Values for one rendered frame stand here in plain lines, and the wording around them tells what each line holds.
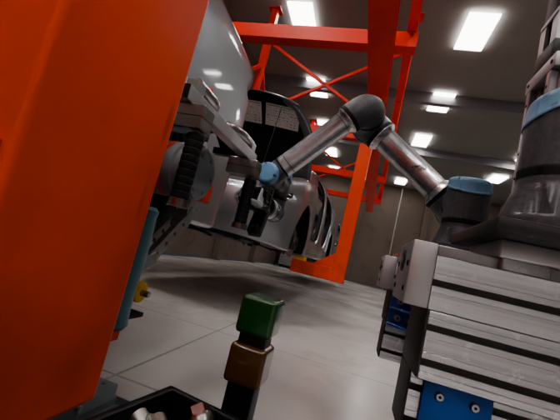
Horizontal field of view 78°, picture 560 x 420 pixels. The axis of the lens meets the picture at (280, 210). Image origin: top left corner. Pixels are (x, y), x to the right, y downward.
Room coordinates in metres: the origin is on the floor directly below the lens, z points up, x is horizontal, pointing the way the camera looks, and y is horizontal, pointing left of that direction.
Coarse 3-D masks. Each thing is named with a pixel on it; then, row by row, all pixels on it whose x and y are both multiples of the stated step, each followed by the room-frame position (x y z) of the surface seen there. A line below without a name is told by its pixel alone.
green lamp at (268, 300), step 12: (252, 300) 0.37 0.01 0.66; (264, 300) 0.37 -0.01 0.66; (276, 300) 0.38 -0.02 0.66; (240, 312) 0.38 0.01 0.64; (252, 312) 0.37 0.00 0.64; (264, 312) 0.37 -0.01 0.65; (276, 312) 0.37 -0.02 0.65; (240, 324) 0.37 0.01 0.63; (252, 324) 0.37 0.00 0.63; (264, 324) 0.37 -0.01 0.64; (276, 324) 0.38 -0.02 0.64; (264, 336) 0.37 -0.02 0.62
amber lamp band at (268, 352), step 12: (240, 348) 0.37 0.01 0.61; (252, 348) 0.37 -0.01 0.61; (228, 360) 0.38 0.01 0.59; (240, 360) 0.37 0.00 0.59; (252, 360) 0.37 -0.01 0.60; (264, 360) 0.37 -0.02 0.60; (228, 372) 0.37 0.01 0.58; (240, 372) 0.37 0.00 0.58; (252, 372) 0.37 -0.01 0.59; (264, 372) 0.38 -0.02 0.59; (240, 384) 0.37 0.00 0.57; (252, 384) 0.37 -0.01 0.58
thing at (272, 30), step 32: (384, 0) 2.70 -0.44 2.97; (416, 0) 3.12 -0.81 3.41; (256, 32) 4.04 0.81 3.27; (288, 32) 3.93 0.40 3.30; (320, 32) 3.83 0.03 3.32; (352, 32) 3.73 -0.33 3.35; (384, 32) 3.09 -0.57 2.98; (416, 32) 3.54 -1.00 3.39; (384, 64) 3.59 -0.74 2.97; (384, 96) 4.26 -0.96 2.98
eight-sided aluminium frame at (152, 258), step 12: (204, 144) 1.10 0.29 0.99; (192, 204) 1.13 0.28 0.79; (168, 216) 1.11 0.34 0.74; (180, 216) 1.10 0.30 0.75; (192, 216) 1.14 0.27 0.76; (156, 228) 1.06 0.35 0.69; (168, 228) 1.06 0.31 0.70; (180, 228) 1.09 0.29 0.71; (156, 240) 1.06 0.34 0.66; (168, 240) 1.05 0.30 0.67; (156, 252) 1.00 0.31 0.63; (144, 264) 0.96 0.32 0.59
